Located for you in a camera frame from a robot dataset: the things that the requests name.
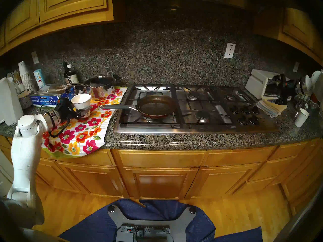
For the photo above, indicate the wooden upper cabinet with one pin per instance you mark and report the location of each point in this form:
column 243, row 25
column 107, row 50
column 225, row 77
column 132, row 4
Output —
column 297, row 27
column 63, row 7

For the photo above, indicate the dark bottle white cap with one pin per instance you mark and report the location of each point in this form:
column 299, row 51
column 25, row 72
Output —
column 72, row 77

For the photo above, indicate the wooden chopsticks bundle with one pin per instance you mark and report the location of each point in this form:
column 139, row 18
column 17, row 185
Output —
column 16, row 77

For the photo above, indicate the blue patterned paper cup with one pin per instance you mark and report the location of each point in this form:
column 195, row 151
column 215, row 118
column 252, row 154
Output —
column 39, row 79

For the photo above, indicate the small patterned basket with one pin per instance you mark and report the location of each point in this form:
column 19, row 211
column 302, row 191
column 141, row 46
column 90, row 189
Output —
column 25, row 100

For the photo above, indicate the stack of white cups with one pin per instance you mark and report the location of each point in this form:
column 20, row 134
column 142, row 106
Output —
column 24, row 70

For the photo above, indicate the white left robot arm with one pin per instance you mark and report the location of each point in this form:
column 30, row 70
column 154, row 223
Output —
column 25, row 155

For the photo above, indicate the stainless steel gas cooktop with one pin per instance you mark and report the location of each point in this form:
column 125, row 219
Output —
column 191, row 129

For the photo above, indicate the narrow black stove grate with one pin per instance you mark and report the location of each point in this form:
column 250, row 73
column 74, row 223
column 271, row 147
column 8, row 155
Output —
column 242, row 102

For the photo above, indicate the blue foil sheet box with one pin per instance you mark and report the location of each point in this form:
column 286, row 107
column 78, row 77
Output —
column 45, row 100

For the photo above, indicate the floral kitchen towel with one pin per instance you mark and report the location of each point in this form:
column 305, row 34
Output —
column 88, row 133

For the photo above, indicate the yellow folded cloth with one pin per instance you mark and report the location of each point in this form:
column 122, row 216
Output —
column 275, row 105

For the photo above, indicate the red jar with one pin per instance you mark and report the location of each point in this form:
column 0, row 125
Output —
column 315, row 97

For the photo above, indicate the white toaster oven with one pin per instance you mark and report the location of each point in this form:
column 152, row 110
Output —
column 256, row 84

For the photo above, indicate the brown frying pan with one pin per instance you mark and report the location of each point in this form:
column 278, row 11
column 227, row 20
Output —
column 156, row 106

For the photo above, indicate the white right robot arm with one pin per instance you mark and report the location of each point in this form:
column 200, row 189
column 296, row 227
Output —
column 316, row 79

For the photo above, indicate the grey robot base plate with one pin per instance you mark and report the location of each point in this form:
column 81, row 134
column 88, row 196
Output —
column 181, row 223

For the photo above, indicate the dark bottle black cap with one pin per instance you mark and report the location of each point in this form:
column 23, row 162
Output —
column 65, row 67

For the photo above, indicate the metal kitchen utensils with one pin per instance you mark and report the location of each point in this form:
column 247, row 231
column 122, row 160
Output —
column 300, row 104

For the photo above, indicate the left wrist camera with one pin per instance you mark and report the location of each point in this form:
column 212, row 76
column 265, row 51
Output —
column 63, row 102

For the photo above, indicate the stainless steel saucepan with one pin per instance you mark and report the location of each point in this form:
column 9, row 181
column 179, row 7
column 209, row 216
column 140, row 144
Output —
column 101, row 90

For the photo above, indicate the white wall power outlet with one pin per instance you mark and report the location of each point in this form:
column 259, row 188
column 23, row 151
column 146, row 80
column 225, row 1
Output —
column 230, row 50

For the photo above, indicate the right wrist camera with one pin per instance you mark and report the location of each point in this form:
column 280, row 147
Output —
column 284, row 79

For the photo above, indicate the white paper cup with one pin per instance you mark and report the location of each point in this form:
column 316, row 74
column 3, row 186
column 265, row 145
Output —
column 301, row 118
column 81, row 101

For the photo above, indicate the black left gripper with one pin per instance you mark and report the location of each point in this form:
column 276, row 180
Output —
column 65, row 111

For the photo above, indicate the wide black stove grate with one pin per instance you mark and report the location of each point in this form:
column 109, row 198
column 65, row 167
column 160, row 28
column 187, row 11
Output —
column 161, row 123
column 209, row 123

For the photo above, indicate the white wall switch plate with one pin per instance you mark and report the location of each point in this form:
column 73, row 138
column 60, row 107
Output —
column 35, row 57
column 296, row 67

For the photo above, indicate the small black stove knob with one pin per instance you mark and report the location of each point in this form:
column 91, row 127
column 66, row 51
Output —
column 234, row 109
column 245, row 110
column 254, row 110

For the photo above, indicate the black base plate bolt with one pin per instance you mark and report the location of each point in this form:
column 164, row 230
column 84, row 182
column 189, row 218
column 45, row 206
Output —
column 111, row 208
column 192, row 210

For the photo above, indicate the white utensil mug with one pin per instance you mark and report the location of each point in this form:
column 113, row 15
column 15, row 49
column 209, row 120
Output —
column 20, row 87

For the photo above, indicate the wooden lower cabinets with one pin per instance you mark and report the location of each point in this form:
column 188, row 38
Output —
column 161, row 183

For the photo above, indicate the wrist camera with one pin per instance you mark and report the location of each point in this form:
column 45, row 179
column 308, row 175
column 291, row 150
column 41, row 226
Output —
column 63, row 102
column 284, row 79

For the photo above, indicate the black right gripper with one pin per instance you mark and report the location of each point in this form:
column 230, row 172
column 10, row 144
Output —
column 287, row 89

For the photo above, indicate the white and blue folded cloths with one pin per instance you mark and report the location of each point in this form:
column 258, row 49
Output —
column 266, row 110

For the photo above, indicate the large black stove knob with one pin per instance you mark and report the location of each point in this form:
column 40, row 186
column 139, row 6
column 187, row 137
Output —
column 254, row 121
column 242, row 121

